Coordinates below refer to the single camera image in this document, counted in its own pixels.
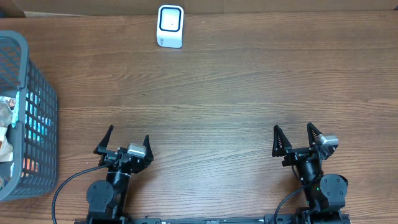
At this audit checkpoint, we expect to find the cardboard backboard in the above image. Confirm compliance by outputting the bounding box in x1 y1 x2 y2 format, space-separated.
1 0 397 17

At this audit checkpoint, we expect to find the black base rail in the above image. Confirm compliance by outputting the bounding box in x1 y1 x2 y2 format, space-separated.
74 213 352 224

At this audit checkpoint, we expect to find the beige snack bag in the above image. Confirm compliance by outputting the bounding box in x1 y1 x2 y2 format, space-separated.
1 96 16 162

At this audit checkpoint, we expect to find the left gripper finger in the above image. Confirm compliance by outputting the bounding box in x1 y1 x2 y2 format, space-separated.
93 125 114 155
143 135 154 165

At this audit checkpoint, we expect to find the grey plastic mesh basket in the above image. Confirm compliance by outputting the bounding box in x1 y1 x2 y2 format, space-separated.
1 30 59 202

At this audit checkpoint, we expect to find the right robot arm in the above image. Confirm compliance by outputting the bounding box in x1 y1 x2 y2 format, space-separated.
272 123 351 224

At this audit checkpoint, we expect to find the white barcode scanner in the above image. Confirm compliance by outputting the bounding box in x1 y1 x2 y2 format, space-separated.
156 4 184 49

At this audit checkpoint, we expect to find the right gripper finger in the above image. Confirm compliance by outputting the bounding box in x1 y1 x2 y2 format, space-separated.
307 122 321 149
272 125 292 157

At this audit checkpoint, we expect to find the teal wipes packet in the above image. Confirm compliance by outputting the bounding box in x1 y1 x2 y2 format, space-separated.
11 90 58 146

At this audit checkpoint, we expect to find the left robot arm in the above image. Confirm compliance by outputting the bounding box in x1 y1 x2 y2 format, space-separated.
86 126 154 223

